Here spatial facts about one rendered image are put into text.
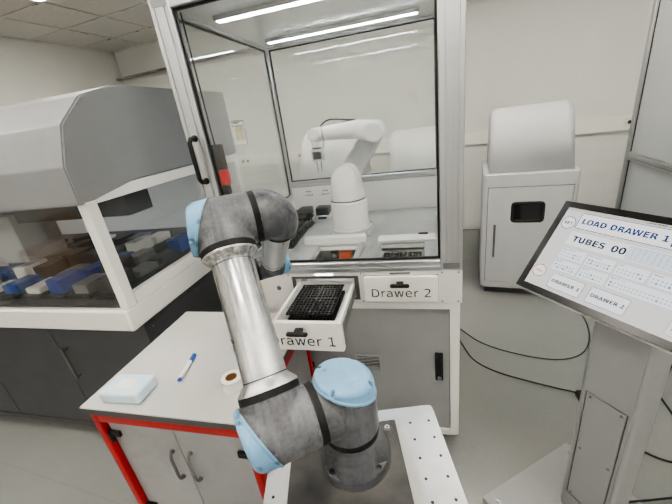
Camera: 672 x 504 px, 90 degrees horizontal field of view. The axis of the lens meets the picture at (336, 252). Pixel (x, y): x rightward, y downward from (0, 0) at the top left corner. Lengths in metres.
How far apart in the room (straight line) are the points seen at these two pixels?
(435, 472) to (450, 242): 0.74
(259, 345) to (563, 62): 4.16
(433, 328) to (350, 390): 0.90
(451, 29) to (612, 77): 3.43
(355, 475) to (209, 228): 0.56
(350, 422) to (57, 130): 1.36
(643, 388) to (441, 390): 0.75
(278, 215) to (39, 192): 1.11
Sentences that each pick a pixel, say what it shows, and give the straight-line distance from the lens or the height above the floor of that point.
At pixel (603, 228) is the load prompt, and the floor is 1.15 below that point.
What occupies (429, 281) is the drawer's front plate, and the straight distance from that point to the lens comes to 1.34.
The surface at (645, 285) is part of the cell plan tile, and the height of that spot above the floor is 1.06.
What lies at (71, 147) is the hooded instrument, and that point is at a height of 1.56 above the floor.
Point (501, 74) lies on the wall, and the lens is 4.34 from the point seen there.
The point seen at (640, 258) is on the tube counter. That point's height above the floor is 1.11.
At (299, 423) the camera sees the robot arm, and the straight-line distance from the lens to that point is 0.65.
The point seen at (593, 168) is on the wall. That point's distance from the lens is 4.62.
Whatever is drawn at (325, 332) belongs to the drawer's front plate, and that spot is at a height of 0.89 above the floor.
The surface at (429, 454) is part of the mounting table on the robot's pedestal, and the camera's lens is 0.97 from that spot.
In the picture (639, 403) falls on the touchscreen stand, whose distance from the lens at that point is 1.35.
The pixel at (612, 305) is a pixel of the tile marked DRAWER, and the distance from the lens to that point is 1.13.
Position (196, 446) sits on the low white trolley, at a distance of 1.36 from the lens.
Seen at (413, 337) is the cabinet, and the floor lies 0.62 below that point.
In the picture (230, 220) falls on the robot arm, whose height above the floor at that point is 1.38.
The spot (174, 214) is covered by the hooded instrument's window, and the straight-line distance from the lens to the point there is 1.91.
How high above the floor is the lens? 1.54
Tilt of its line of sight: 22 degrees down
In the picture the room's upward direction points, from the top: 8 degrees counter-clockwise
